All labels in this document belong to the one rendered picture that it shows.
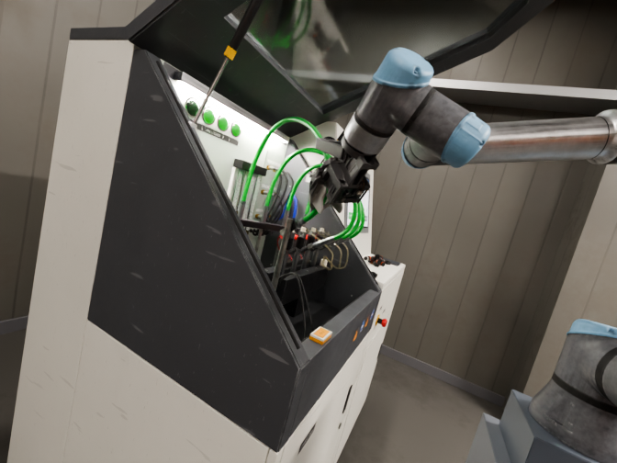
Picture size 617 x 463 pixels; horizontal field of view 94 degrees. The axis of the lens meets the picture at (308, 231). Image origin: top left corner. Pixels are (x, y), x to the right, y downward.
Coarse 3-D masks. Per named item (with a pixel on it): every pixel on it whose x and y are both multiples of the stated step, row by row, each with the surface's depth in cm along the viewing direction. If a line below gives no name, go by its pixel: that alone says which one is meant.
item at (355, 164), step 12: (348, 144) 51; (348, 156) 54; (360, 156) 51; (372, 156) 52; (336, 168) 56; (348, 168) 54; (360, 168) 51; (372, 168) 52; (324, 180) 60; (336, 180) 55; (348, 180) 54; (360, 180) 54; (336, 192) 55; (348, 192) 55; (360, 192) 57
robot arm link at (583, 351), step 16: (576, 320) 59; (576, 336) 57; (592, 336) 54; (608, 336) 52; (576, 352) 56; (592, 352) 53; (608, 352) 51; (560, 368) 58; (576, 368) 55; (592, 368) 52; (576, 384) 55; (592, 384) 53; (608, 400) 52
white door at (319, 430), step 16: (352, 368) 97; (336, 384) 79; (352, 384) 108; (320, 400) 67; (336, 400) 86; (320, 416) 73; (336, 416) 95; (304, 432) 62; (320, 432) 78; (336, 432) 106; (288, 448) 54; (304, 448) 66; (320, 448) 86
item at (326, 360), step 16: (352, 304) 86; (368, 304) 91; (336, 320) 71; (352, 320) 74; (368, 320) 100; (336, 336) 64; (352, 336) 80; (320, 352) 56; (336, 352) 68; (352, 352) 88; (320, 368) 59; (336, 368) 73; (304, 384) 52; (320, 384) 63; (304, 400) 54; (304, 416) 58
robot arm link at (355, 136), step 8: (352, 120) 49; (352, 128) 49; (360, 128) 47; (352, 136) 49; (360, 136) 48; (368, 136) 47; (376, 136) 47; (352, 144) 50; (360, 144) 49; (368, 144) 49; (376, 144) 49; (384, 144) 50; (360, 152) 51; (368, 152) 50; (376, 152) 51
